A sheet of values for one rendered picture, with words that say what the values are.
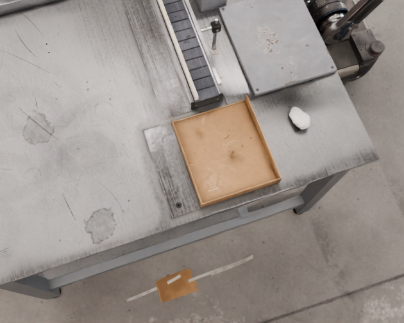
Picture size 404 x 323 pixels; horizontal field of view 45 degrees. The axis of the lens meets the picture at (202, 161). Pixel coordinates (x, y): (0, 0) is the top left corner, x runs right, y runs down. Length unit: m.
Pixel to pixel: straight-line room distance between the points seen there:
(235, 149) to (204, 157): 0.10
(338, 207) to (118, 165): 1.26
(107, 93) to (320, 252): 1.28
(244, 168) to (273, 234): 0.87
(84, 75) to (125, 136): 0.26
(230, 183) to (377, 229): 1.14
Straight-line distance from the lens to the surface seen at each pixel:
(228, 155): 1.54
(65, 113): 1.65
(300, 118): 1.60
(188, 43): 1.67
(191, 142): 1.55
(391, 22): 3.03
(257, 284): 2.31
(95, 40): 1.76
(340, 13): 2.44
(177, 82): 1.65
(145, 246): 2.09
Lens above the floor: 2.28
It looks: 71 degrees down
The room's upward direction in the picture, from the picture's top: 5 degrees clockwise
